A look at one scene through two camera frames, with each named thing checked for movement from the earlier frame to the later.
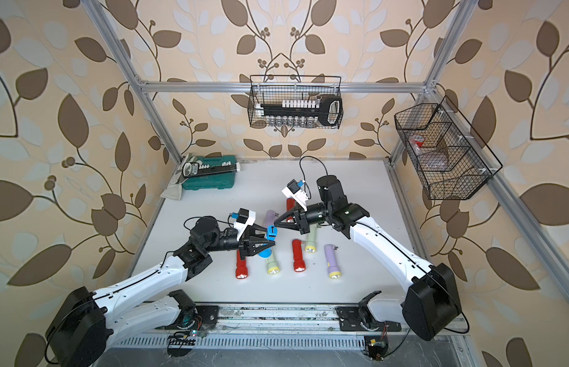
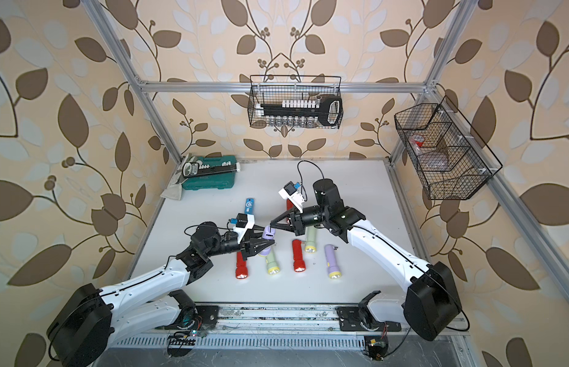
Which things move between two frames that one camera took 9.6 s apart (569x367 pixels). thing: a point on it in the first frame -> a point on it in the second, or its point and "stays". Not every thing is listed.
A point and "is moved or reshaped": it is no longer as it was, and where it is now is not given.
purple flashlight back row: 270,217 is moved or reshaped
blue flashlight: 271,232 -> 249,204
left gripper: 245,245 stays
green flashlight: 310,246 stays
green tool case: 217,181 stays
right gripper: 300,220 stays
